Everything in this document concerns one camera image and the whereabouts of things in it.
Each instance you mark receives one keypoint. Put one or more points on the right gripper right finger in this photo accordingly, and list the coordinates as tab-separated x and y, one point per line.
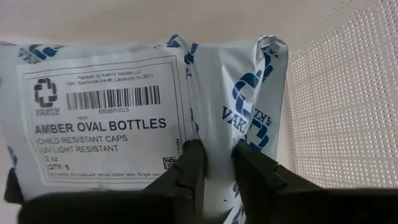
264	193

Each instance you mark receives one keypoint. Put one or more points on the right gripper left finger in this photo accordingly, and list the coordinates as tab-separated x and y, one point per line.
186	186

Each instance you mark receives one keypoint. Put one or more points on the printed bottle package pouch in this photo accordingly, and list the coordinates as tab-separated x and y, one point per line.
109	93

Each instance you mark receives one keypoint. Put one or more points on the white plastic basket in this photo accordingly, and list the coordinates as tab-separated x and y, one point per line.
342	93

